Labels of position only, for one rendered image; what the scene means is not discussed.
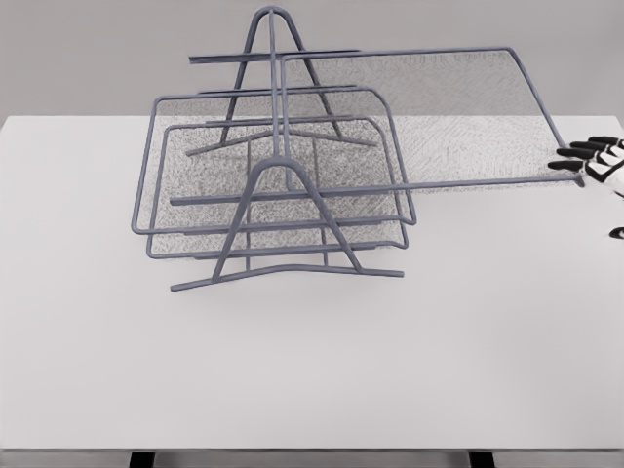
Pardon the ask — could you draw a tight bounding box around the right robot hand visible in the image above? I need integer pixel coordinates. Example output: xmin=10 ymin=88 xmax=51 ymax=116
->
xmin=547 ymin=136 xmax=624 ymax=240

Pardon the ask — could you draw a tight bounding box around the large grey mesh tray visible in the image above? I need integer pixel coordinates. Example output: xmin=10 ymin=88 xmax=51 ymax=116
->
xmin=281 ymin=46 xmax=585 ymax=192

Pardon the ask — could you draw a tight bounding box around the grey wire rack frame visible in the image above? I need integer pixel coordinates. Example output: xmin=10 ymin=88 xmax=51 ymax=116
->
xmin=170 ymin=6 xmax=406 ymax=293

